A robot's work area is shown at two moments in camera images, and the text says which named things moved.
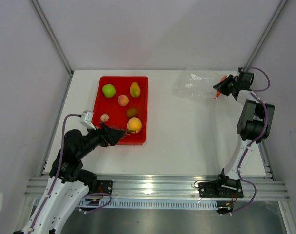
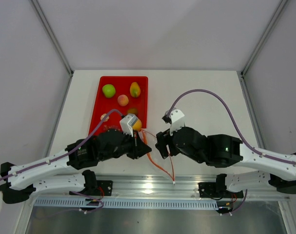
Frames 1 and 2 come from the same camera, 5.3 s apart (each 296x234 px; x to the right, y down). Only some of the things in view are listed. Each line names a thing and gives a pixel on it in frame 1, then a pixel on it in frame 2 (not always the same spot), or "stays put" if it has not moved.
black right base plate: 211,189 stays put
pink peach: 123,100 stays put
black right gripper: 221,86 → 163,138
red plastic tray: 121,102 stays put
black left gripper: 106,140 → 138,149
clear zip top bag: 196,84 → 161,164
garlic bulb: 104,117 stays put
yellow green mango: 135,89 stays put
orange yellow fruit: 134,124 stays put
